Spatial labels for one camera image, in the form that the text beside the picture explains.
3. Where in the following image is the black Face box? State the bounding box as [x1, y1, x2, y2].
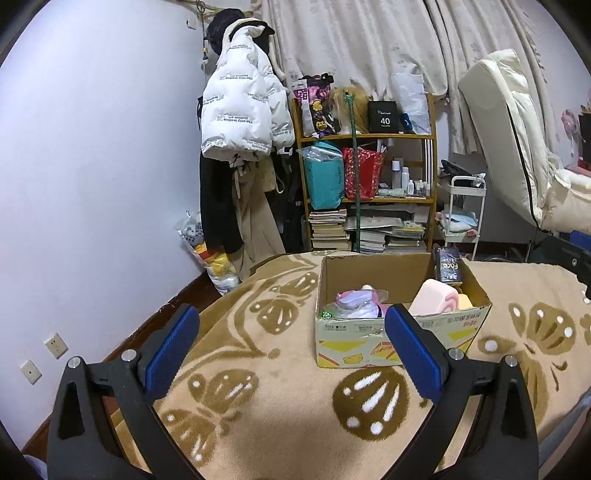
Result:
[434, 246, 463, 286]

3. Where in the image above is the pink swiss roll plush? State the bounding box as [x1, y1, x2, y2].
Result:
[409, 279, 459, 317]

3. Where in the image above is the yellow plush toy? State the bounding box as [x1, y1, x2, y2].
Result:
[457, 294, 473, 311]

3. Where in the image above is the white rolling cart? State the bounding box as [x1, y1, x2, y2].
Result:
[436, 174, 487, 260]

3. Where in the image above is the beige brown patterned blanket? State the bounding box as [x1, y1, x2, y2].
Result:
[155, 253, 590, 479]

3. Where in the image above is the pink plush toy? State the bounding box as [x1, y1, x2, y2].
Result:
[360, 284, 389, 304]

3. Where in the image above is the printed cardboard box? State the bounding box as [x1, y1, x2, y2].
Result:
[315, 253, 492, 369]

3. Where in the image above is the plastic bag of toys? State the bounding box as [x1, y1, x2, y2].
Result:
[175, 211, 240, 296]

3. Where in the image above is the wooden shelf unit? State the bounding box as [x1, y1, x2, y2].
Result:
[288, 91, 439, 254]

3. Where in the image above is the green pole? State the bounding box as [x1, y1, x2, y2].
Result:
[345, 93, 361, 253]

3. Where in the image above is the red patterned bag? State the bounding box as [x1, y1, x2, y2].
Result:
[342, 147, 385, 200]

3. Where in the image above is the black box marked 40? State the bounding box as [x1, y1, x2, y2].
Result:
[368, 101, 399, 134]

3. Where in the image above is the stack of books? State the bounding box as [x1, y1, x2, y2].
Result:
[308, 209, 351, 251]

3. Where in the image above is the teal bag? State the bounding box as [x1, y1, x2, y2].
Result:
[297, 141, 345, 210]

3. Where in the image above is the beige coat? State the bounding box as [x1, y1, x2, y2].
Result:
[228, 162, 286, 281]

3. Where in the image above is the floral curtain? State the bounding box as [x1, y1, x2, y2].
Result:
[250, 1, 559, 155]

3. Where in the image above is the white puffer jacket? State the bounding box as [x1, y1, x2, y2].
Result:
[200, 18, 296, 165]

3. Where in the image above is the white wall socket lower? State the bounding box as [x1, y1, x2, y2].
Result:
[19, 360, 42, 385]

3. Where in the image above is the white wall socket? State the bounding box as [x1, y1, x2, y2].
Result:
[44, 333, 68, 359]
[19, 360, 42, 385]

